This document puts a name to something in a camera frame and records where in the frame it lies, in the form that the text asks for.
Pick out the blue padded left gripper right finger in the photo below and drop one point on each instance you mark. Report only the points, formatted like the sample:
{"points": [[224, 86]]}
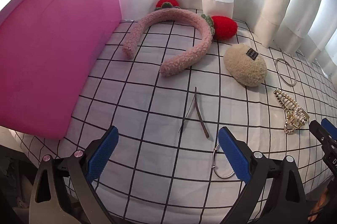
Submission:
{"points": [[286, 201]]}

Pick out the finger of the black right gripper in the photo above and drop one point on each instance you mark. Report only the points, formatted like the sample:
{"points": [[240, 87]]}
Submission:
{"points": [[319, 132]]}

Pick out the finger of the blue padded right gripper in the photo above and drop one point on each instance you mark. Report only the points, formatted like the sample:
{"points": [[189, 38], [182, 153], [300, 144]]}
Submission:
{"points": [[329, 127]]}

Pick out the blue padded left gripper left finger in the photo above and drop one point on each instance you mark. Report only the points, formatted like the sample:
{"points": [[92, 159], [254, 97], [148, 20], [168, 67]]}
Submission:
{"points": [[50, 202]]}

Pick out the pink fluffy strawberry headband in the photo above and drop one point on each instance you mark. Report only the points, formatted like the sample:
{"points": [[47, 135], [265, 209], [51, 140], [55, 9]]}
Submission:
{"points": [[208, 28]]}

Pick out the person's hand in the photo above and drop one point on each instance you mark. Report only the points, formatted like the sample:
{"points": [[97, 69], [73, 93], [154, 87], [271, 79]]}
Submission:
{"points": [[318, 206]]}

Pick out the gold pearl claw clip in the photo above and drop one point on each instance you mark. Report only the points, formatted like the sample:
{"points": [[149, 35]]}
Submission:
{"points": [[296, 116]]}

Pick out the beige fluffy hair clip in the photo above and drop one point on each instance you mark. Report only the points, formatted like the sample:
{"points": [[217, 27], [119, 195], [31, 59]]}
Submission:
{"points": [[245, 65]]}

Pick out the brown metal hair pin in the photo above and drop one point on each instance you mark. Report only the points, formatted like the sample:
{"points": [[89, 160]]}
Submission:
{"points": [[194, 105]]}

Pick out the black grid white bedsheet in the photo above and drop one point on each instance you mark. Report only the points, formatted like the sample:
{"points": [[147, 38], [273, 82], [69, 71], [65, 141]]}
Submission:
{"points": [[163, 169]]}

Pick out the pink plastic storage bin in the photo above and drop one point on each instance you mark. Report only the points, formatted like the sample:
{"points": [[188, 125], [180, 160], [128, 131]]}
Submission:
{"points": [[48, 48]]}

